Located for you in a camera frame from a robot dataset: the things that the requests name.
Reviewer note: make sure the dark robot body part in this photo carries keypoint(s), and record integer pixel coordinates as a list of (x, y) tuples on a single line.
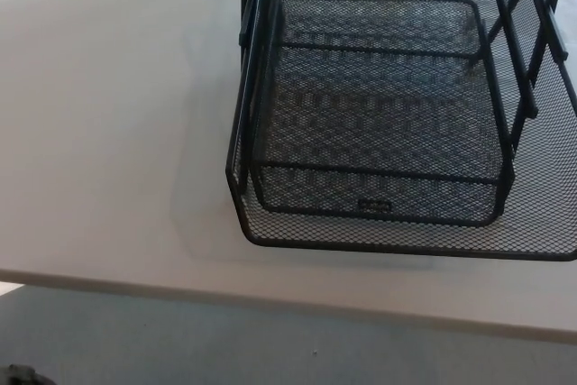
[(18, 369)]

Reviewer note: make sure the black mesh sliding drawer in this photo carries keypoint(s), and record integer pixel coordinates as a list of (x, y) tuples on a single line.
[(405, 243)]

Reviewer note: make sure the black mesh tray with label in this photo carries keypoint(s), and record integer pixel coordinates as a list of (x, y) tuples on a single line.
[(374, 206)]

